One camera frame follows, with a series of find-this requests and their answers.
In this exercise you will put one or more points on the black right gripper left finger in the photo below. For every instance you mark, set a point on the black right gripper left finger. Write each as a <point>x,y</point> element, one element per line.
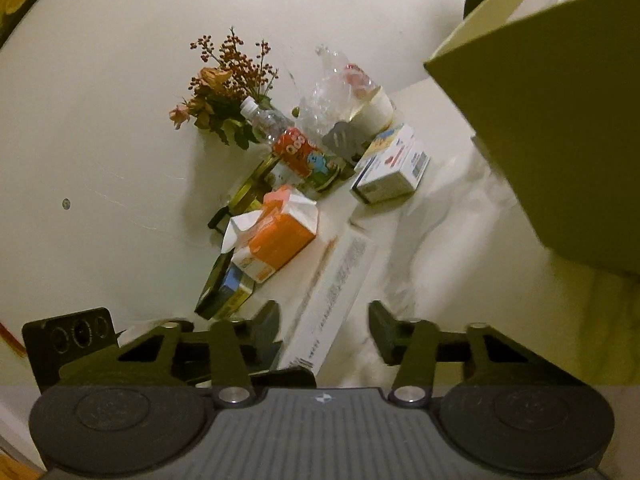
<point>124,410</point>

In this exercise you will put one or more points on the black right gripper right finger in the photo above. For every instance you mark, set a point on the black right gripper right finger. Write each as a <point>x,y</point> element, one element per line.
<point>496,402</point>

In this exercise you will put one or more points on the white green medicine box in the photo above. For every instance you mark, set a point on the white green medicine box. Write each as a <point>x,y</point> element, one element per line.
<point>326,305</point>

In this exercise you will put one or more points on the large cardboard sorting box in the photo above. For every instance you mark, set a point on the large cardboard sorting box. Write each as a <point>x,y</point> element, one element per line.
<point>551,91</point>

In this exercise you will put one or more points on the black flat pack yellow print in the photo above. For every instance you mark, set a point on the black flat pack yellow print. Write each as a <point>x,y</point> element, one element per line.
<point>225,291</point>

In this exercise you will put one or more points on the black clip stand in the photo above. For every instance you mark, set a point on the black clip stand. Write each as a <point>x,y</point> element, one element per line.
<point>220,220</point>

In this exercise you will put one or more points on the orange tissue pack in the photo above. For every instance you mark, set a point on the orange tissue pack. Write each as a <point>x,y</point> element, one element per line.
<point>263,241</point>

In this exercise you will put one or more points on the yellow lid glass jar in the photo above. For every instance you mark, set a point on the yellow lid glass jar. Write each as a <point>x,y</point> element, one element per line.
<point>250,194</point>

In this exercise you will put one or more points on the white red small box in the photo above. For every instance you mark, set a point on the white red small box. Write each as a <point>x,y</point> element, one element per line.
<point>392,166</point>

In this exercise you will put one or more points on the red label drink bottle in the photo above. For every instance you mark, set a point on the red label drink bottle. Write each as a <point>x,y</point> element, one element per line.
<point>290,145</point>

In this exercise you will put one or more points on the white paper bowl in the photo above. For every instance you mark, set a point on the white paper bowl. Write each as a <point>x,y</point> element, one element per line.
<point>374,116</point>

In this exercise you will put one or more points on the dried flower bouquet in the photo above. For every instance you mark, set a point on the dried flower bouquet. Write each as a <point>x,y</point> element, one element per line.
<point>229,75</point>

